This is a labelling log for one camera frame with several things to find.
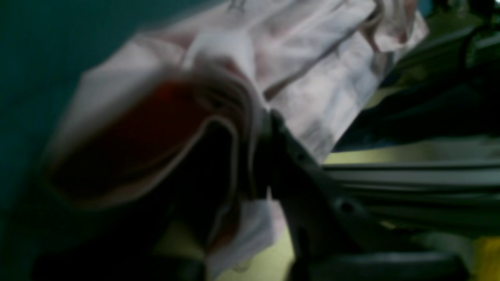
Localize teal table cloth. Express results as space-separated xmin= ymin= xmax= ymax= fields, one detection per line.
xmin=0 ymin=0 xmax=207 ymax=281

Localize pink T-shirt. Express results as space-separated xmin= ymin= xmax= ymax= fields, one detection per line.
xmin=43 ymin=0 xmax=427 ymax=279

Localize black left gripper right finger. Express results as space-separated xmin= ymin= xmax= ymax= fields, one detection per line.
xmin=254 ymin=110 xmax=469 ymax=281

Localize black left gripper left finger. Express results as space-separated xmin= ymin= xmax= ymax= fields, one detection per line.
xmin=31 ymin=121 xmax=233 ymax=281

